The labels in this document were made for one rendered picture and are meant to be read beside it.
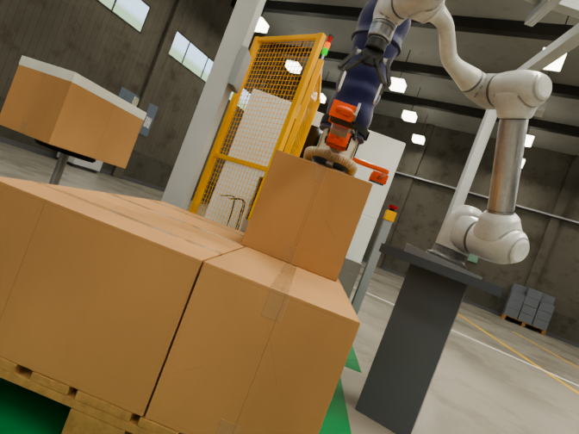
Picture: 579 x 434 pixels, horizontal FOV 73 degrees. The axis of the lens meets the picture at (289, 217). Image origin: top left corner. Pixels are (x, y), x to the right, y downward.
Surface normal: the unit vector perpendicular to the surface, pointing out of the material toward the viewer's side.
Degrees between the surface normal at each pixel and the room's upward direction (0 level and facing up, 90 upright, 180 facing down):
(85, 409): 90
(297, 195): 90
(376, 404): 90
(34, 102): 90
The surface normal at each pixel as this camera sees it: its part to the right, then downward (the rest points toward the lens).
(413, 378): -0.43, -0.16
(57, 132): 0.90, 0.34
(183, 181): -0.06, -0.02
